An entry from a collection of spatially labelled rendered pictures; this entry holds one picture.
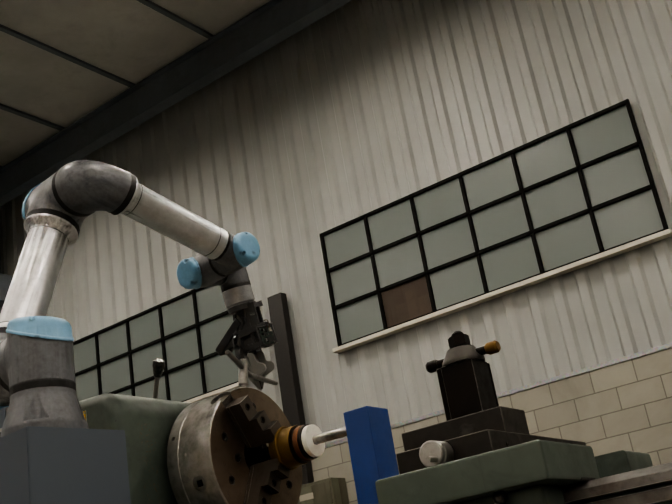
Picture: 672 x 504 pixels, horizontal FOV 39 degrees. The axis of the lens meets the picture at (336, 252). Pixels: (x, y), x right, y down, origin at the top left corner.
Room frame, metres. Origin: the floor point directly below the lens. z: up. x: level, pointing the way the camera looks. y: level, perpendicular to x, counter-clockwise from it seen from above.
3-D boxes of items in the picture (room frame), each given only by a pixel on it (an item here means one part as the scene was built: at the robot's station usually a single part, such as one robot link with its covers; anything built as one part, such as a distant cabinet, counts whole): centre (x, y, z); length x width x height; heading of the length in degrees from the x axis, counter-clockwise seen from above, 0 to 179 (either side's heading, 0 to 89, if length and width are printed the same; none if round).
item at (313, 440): (1.99, 0.07, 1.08); 0.13 x 0.07 x 0.07; 58
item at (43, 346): (1.69, 0.57, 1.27); 0.13 x 0.12 x 0.14; 50
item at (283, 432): (2.05, 0.16, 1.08); 0.09 x 0.09 x 0.09; 58
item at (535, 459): (1.75, -0.26, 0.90); 0.53 x 0.30 x 0.06; 148
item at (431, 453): (1.58, -0.10, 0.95); 0.07 x 0.04 x 0.04; 148
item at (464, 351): (1.74, -0.20, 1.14); 0.08 x 0.08 x 0.03
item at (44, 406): (1.68, 0.57, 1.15); 0.15 x 0.15 x 0.10
